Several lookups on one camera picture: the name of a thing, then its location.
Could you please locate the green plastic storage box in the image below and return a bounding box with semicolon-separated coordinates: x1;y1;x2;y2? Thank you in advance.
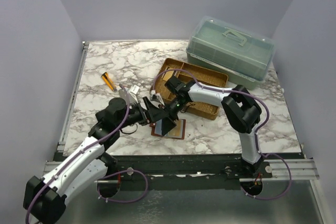
186;16;276;90

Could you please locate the brown leather card holder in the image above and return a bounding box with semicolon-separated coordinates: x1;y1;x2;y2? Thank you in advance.
149;119;186;140

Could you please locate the grey card holder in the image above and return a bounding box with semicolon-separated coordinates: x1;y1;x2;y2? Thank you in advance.
118;86;129;101

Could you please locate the black mounting rail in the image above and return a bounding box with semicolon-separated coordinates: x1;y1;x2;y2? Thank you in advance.
97;152;305;192

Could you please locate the gold credit card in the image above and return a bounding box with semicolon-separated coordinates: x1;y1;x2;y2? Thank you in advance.
162;70;175;81
167;122;183;138

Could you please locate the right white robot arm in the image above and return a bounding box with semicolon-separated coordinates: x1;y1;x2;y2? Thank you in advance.
161;76;263;178

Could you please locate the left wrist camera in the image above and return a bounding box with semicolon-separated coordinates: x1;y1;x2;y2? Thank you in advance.
127;85;140;104

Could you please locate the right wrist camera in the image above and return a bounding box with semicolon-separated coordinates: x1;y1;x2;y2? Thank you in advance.
149;90;164;105

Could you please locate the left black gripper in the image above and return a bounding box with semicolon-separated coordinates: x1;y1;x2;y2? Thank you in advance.
117;96;169;130

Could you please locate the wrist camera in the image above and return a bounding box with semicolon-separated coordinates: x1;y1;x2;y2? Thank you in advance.
149;90;164;105
127;85;140;104

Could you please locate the woven wicker divided tray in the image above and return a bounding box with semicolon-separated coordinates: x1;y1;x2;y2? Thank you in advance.
154;58;228;120

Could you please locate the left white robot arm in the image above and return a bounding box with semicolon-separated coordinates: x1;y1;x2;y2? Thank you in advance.
23;97;176;223

